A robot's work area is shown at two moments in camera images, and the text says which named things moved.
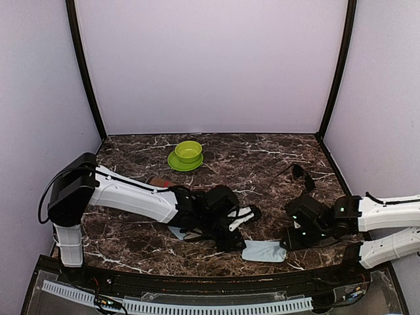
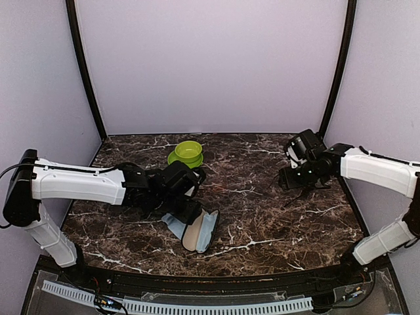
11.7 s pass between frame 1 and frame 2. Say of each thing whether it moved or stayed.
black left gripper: moved
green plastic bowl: stayed
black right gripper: moved
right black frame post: stayed
